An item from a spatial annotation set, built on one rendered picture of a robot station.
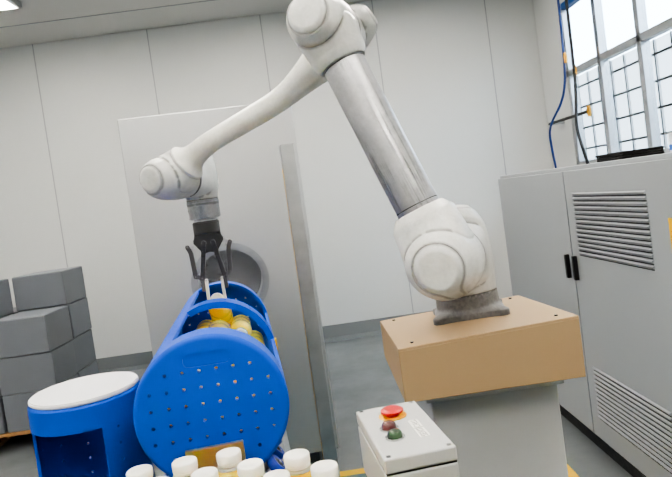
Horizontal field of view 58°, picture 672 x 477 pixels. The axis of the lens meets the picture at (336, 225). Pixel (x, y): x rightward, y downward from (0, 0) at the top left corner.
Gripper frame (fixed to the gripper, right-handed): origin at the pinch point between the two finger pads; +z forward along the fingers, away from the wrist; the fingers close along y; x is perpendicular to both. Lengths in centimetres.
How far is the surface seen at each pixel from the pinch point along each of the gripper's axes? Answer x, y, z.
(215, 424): 63, 0, 17
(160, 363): 63, 8, 4
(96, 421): 18.3, 32.6, 25.7
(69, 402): 17.9, 38.2, 19.8
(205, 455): 70, 2, 20
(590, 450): -107, -167, 124
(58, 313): -289, 130, 34
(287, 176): -77, -31, -33
